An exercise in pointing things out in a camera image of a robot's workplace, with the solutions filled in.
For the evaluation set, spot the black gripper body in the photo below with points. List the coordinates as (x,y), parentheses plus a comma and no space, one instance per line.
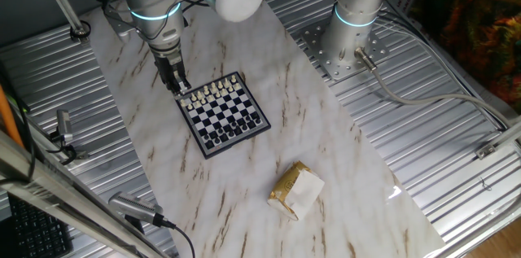
(171,64)

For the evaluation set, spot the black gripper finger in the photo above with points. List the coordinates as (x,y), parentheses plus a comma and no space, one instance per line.
(184,81)
(172,83)

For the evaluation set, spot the white chess rook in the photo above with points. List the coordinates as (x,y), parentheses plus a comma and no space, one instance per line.
(233,79)
(183,102)

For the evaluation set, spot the black-framed magnetic chessboard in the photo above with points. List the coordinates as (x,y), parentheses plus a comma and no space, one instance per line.
(221,113)

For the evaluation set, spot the white chess bishop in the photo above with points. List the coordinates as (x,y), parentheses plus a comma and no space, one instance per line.
(199,94)
(220,85)

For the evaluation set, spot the white chess king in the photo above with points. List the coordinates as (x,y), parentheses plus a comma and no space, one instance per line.
(206,90)

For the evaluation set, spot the white chess queen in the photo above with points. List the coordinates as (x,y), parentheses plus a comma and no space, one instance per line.
(213,87)

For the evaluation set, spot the black chess knight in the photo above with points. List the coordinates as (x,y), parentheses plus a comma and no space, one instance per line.
(217,138)
(251,122)

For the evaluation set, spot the black chess rook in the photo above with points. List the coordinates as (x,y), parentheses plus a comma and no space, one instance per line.
(210,142)
(257,119)

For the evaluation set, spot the black chess bishop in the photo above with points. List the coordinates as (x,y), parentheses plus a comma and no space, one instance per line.
(244,125)
(224,135)

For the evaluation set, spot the black chess king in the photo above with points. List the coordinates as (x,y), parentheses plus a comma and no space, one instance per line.
(230,132)

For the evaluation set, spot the black chess queen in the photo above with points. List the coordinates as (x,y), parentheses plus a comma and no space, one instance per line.
(237,128)

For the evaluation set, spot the glossy marble-pattern mat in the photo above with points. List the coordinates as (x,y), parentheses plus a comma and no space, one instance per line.
(244,189)

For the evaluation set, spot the metal pole with round base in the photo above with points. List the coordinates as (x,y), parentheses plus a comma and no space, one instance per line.
(61,1)

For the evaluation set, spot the white ribbed device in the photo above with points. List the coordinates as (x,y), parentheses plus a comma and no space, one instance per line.
(134,207)

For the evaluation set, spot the yellow tissue pack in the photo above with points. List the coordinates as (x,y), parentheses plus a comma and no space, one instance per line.
(301,193)

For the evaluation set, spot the orange pole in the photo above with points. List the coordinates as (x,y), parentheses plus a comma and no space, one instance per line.
(8,119)

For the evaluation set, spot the black keyboard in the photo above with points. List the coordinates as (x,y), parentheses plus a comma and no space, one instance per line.
(36,233)

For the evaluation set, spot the colourful patterned fabric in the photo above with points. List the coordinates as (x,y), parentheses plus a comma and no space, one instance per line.
(480,26)

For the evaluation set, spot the metal clamp mount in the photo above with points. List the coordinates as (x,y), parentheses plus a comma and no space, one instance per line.
(64,123)

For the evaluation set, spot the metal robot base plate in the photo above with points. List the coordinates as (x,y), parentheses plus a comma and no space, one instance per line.
(321,52)

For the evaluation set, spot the aluminium frame beam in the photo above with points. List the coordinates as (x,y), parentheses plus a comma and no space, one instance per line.
(40,184)

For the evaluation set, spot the metal corner bracket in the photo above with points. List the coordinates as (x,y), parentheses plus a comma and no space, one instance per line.
(486,150)

